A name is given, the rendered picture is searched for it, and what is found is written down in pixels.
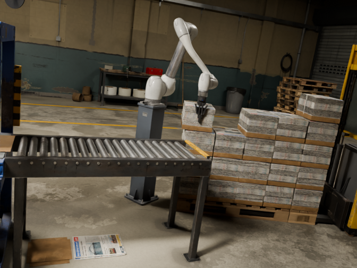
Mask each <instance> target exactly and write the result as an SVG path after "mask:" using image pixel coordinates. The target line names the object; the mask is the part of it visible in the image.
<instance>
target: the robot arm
mask: <svg viewBox="0 0 357 268"><path fill-rule="evenodd" d="M174 29H175V31H176V34H177V36H178V37H179V39H180V40H179V42H178V45H177V47H176V50H175V52H174V54H173V57H172V59H171V62H170V64H169V66H168V69H167V71H166V74H164V75H162V77H159V76H151V77H150V78H149V79H148V81H147V84H146V93H145V100H144V101H141V102H140V103H142V104H146V105H150V106H165V104H163V103H161V102H160V99H161V97H162V96H169V95H171V94H172V93H173V92H174V91H175V83H176V80H175V76H176V73H177V71H178V69H179V66H180V64H181V62H182V59H183V56H184V54H185V52H186V51H187V52H188V53H189V55H190V56H191V57H192V59H193V60H194V61H195V62H196V64H197V65H198V66H199V68H200V69H201V70H202V72H203V73H202V74H201V75H200V78H199V84H198V87H199V90H198V101H197V103H195V111H196V114H197V115H198V117H197V118H198V122H200V119H201V118H202V115H204V113H205V111H206V108H207V107H208V105H207V104H206V97H207V96H208V90H209V89H214V88H216V87H217V86H218V80H217V79H216V78H215V77H214V75H213V74H211V73H210V72H209V70H208V69H207V67H206V66H205V64H204V63H203V61H202V60H201V59H200V57H199V56H198V55H197V53H196V52H195V50H194V49H193V47H192V44H191V42H192V41H193V40H194V38H195V37H196V36H197V34H198V29H197V27H196V26H195V25H194V24H192V23H189V22H185V21H184V20H183V19H181V18H177V19H175V20H174ZM197 104H198V105H199V109H198V112H197ZM205 105H206V107H205V109H204V111H203V107H204V106H205ZM200 107H201V114H199V113H200ZM202 111H203V113H202Z"/></svg>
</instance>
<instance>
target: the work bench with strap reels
mask: <svg viewBox="0 0 357 268"><path fill-rule="evenodd" d="M99 69H100V77H99V90H98V102H101V105H100V106H103V103H104V98H117V99H131V100H139V101H144V100H145V93H146V90H144V89H133V95H131V89H130V88H123V87H119V90H118V93H116V92H117V87H113V86H105V78H106V74H114V75H120V76H130V77H140V78H150V77H151V76H159V77H162V75H163V70H162V69H158V68H155V67H153V68H146V72H142V73H135V72H131V71H129V72H128V73H127V72H122V71H121V70H116V69H112V70H110V69H109V70H106V69H105V68H99ZM102 73H103V74H104V75H103V85H102V87H101V78H102ZM100 91H101V92H100ZM100 96H101V101H100ZM167 99H168V96H166V97H165V99H163V98H162V97H161V99H160V102H165V105H166V106H167Z"/></svg>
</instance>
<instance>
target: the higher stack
mask: <svg viewBox="0 0 357 268"><path fill-rule="evenodd" d="M298 102H299V104H298V107H297V110H299V111H301V112H303V113H306V114H308V115H311V116H319V117H324V118H332V119H340V118H341V117H342V109H343V104H344V101H343V100H340V99H336V98H332V97H328V96H322V95H313V94H304V93H301V95H300V98H299V101H298ZM298 116H300V115H298ZM300 117H302V116H300ZM302 118H304V117H302ZM304 119H306V120H308V121H309V123H308V126H307V132H306V134H305V139H308V140H317V141H326V142H331V143H334V142H335V140H336V136H337V132H338V126H339V125H338V124H336V123H330V122H321V121H312V120H309V119H307V118H304ZM303 147H304V148H303V150H302V159H301V163H302V162H306V163H314V164H323V165H329V164H330V163H329V162H330V158H331V156H332V149H333V148H332V147H330V146H320V145H312V144H305V143H304V146H303ZM299 167H300V168H299V171H298V174H297V179H296V184H300V185H309V186H318V187H323V186H324V185H325V181H326V176H327V175H326V174H327V170H326V169H320V168H314V167H305V166H299ZM322 193H323V192H322V191H320V190H310V189H300V188H294V190H293V198H292V202H291V205H292V206H303V207H312V208H319V204H320V200H321V197H322ZM289 212H290V213H289V216H288V221H287V222H289V223H300V224H310V225H315V222H316V217H317V212H311V211H301V210H291V209H289Z"/></svg>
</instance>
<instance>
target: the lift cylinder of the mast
mask: <svg viewBox="0 0 357 268"><path fill-rule="evenodd" d="M349 135H350V134H349V133H347V132H342V135H341V139H340V142H339V144H337V150H336V155H335V159H334V163H333V167H332V170H331V174H330V178H329V184H330V185H331V186H332V187H333V186H334V182H335V178H336V173H337V169H338V165H339V161H340V158H341V154H342V150H343V147H344V145H343V141H344V136H349ZM350 178H351V177H349V178H347V180H346V182H345V184H344V185H343V188H342V189H341V190H340V193H341V192H342V190H343V189H344V187H345V185H346V183H347V181H348V180H349V179H350Z"/></svg>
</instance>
